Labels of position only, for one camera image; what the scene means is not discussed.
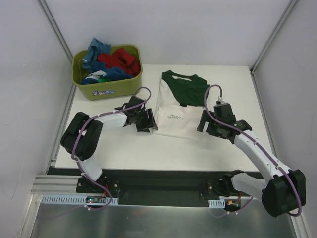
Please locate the white green-sleeved Charlie Brown shirt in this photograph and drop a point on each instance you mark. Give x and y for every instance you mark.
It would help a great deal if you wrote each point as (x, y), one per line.
(180, 104)

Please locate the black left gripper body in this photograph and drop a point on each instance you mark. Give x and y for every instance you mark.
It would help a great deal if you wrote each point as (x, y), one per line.
(141, 119)

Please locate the bright green cloth in bin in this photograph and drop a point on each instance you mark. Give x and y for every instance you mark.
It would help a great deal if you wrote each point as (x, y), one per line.
(103, 80)

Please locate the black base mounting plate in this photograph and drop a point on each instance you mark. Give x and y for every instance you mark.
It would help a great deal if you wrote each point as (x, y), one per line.
(169, 188)

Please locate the aluminium frame post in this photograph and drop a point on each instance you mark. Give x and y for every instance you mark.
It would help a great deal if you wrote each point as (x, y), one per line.
(281, 22)
(55, 28)

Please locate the olive green plastic bin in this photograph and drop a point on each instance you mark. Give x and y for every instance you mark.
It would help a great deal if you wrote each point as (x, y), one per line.
(103, 90)

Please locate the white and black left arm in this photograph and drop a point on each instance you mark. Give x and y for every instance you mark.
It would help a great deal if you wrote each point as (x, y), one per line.
(81, 137)

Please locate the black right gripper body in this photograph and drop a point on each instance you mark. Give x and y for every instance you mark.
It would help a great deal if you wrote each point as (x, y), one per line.
(211, 124)

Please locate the blue t-shirt in bin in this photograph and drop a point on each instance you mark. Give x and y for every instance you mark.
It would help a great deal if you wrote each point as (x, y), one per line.
(97, 69)

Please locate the white cable duct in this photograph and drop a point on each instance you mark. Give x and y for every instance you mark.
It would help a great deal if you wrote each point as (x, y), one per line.
(224, 203)
(78, 200)

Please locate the left aluminium frame post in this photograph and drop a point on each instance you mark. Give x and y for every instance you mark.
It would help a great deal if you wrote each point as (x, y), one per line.
(55, 28)

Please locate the white right cable duct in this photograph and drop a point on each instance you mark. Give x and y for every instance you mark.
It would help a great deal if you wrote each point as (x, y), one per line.
(224, 203)

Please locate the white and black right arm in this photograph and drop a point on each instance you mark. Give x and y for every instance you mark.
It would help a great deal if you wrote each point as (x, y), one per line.
(281, 189)

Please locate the aluminium front rail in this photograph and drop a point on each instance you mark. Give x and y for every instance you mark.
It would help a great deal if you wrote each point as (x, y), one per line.
(54, 184)

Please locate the white left cable duct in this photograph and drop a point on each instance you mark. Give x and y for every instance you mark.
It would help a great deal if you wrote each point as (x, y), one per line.
(78, 200)

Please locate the red t-shirt in bin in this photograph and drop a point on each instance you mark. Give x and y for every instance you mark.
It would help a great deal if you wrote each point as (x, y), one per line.
(122, 60)

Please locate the right aluminium frame post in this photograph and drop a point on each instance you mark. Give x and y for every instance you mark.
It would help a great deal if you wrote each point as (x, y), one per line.
(281, 22)

